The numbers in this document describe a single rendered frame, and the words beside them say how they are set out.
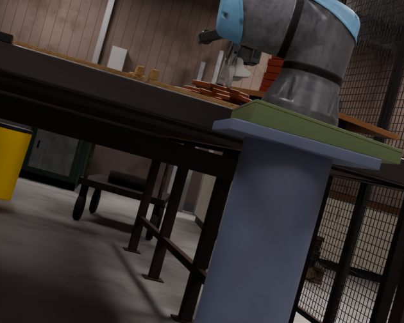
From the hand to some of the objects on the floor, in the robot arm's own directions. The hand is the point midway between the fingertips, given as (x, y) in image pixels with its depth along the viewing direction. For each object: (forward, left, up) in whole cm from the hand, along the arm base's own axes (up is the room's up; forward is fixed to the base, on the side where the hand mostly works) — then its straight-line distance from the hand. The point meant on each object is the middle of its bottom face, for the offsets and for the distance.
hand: (220, 90), depth 205 cm
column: (-54, -14, -98) cm, 113 cm away
